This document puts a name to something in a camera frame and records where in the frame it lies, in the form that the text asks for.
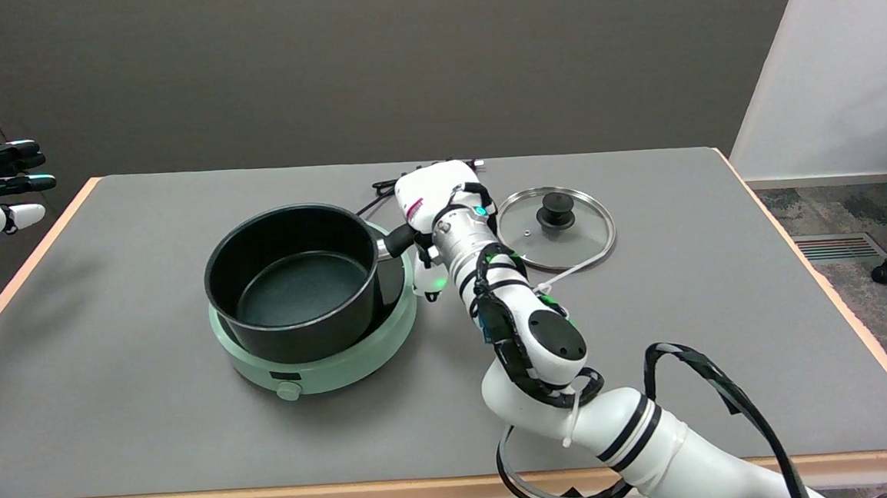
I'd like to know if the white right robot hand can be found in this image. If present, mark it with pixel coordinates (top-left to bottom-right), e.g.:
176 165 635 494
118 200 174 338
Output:
392 158 503 305

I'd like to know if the black soup pot with handle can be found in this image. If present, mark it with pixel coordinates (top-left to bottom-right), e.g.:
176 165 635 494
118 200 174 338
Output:
199 197 426 370

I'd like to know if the glass pot lid black knob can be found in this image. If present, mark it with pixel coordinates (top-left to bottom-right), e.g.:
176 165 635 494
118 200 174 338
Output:
493 182 619 278

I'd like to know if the white zip tie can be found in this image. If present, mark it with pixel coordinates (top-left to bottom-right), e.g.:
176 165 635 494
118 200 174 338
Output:
534 251 610 295

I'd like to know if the green induction cooker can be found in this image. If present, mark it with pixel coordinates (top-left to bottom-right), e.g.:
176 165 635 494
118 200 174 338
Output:
204 218 424 406

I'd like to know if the grey table mat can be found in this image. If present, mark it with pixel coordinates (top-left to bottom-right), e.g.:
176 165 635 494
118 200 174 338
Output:
0 128 887 498

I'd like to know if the floor air vent grille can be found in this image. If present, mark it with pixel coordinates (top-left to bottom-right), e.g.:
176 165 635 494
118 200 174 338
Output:
792 231 887 265

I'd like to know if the black power cord with plug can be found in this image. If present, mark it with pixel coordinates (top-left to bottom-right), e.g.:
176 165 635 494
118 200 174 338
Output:
352 157 490 218

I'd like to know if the green cable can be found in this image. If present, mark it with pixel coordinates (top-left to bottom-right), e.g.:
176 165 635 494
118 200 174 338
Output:
537 292 570 320

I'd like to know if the black braided cable sleeve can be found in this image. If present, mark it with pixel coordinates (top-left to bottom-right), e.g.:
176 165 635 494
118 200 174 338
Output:
468 246 606 416

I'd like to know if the thin black cable loop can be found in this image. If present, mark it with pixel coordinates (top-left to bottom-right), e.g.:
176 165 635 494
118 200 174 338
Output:
494 417 638 498

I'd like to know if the thick taped black cable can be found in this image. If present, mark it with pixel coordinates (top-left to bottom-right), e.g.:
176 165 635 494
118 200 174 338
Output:
640 334 814 498

